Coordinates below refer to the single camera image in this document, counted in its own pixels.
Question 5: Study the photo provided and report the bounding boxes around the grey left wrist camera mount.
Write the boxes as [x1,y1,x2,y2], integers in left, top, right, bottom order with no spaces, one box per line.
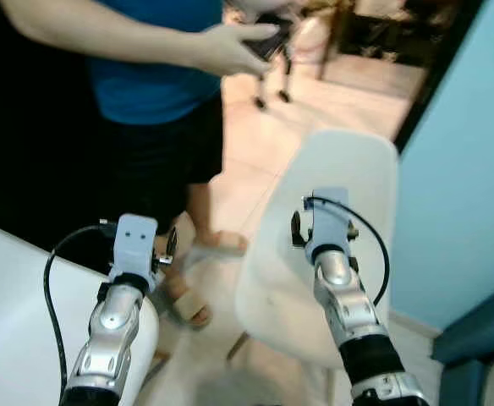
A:
[109,214,159,280]

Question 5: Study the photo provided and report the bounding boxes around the person's right hand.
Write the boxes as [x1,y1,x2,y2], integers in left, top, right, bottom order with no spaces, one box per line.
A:
[192,23,280,77]

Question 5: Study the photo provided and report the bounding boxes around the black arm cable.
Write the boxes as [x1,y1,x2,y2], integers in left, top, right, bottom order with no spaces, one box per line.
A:
[44,222,117,398]
[305,196,390,305]

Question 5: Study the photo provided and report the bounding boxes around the black stool legs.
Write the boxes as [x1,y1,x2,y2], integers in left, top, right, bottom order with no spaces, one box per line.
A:
[254,51,292,109]

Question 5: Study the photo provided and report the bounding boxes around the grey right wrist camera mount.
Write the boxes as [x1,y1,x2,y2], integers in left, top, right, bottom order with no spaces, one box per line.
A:
[305,188,354,263]

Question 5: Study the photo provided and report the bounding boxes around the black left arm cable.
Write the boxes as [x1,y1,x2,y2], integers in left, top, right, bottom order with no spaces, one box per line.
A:
[44,222,117,398]

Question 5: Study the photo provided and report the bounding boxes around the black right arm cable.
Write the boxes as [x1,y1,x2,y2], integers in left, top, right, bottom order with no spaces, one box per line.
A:
[305,196,390,305]

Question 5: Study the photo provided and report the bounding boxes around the dark phone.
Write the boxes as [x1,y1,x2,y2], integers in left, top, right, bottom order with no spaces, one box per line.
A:
[247,30,294,62]

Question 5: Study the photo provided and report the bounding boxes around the person in blue shirt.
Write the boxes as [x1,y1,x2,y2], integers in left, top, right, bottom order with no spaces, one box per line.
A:
[2,0,294,331]

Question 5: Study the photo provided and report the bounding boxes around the white plastic chair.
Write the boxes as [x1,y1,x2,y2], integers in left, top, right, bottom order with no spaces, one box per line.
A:
[0,218,159,406]
[226,129,400,373]

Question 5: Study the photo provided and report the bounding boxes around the tan sandal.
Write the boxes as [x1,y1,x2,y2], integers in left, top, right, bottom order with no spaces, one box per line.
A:
[167,283,214,331]

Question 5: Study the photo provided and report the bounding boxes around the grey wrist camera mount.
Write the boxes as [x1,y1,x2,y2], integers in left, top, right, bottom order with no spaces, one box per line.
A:
[305,188,354,263]
[109,214,159,280]

